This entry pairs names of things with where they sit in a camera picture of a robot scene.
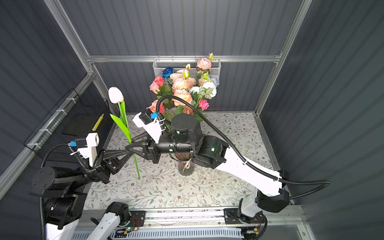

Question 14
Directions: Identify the pink tulip stem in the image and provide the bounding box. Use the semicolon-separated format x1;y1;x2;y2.
107;86;142;180

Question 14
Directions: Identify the magenta rose stem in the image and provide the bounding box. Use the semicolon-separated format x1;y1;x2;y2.
199;100;210;111

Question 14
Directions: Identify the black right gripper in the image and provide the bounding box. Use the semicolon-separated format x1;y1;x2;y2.
125;129;194;163

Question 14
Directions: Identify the black wire mesh basket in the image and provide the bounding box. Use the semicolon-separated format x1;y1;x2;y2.
24;85;113;158

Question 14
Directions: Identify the red glass vase with ribbon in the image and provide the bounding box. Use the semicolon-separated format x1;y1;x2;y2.
175;153;195;176

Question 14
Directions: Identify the light pink rose stem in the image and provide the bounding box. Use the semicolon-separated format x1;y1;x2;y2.
150;83;173;99

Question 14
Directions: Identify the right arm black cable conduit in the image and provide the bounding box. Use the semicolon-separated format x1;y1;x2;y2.
155;95;331;240

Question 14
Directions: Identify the white rose stem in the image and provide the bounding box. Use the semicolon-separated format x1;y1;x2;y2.
210;75;220;87

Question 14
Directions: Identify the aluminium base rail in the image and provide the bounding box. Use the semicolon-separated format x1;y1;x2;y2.
55;205;316;240

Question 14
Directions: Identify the white lisianthus spray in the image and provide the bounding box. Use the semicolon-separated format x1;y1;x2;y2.
189;82;217;109

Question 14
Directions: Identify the pink red rose stem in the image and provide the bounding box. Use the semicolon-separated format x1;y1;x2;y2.
153;76;174;94

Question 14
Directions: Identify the white wire mesh basket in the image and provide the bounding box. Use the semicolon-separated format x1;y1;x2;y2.
152;57;222;85

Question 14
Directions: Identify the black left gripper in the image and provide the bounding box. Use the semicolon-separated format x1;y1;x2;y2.
68;148;133;194

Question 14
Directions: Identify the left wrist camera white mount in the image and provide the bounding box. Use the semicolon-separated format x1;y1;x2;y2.
69;133;100;167

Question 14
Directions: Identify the large pink rose stem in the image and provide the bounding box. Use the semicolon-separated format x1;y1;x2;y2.
147;100;165;114

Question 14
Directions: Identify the pink cream peony spray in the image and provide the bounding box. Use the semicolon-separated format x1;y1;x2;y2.
196;53;215;80

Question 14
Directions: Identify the peach peony spray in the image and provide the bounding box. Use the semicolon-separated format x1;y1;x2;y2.
184;106;194;115

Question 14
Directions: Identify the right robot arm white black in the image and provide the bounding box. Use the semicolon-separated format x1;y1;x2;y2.
126;110;290;223

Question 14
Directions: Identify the blue rose stem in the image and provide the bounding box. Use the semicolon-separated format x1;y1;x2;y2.
162;67;174;79

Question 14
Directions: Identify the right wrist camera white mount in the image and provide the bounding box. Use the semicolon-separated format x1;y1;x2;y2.
133;109;165;144

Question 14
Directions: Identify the yellow marker pen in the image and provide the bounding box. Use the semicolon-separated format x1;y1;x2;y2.
92;114;104;132

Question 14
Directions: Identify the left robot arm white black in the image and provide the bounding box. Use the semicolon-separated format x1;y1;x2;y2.
30;144;133;240

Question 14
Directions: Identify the floral table cloth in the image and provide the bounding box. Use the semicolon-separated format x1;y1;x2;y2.
85;112;272;210

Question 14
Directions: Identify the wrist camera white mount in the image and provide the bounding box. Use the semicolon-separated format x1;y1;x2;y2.
69;133;100;167
133;109;165;144

